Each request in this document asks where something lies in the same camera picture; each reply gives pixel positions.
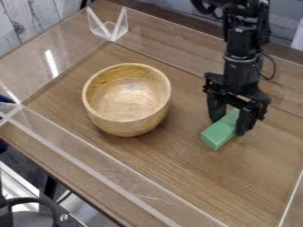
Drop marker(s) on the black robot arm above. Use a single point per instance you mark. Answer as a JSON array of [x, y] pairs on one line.
[[244, 24]]

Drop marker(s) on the grey metal bracket with screw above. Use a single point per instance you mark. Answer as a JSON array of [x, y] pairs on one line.
[[65, 219]]

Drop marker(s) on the black metal table leg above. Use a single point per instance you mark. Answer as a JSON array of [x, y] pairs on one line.
[[51, 186]]

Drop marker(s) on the clear acrylic tray wall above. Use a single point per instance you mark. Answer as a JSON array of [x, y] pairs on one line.
[[162, 179]]

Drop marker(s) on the brown wooden bowl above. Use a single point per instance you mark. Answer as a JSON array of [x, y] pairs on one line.
[[127, 98]]

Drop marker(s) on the clear acrylic corner bracket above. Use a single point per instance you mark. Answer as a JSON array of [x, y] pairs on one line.
[[108, 30]]

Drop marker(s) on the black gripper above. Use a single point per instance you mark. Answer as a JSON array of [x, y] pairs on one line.
[[236, 88]]

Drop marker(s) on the green rectangular block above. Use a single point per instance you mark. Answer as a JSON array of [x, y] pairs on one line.
[[220, 132]]

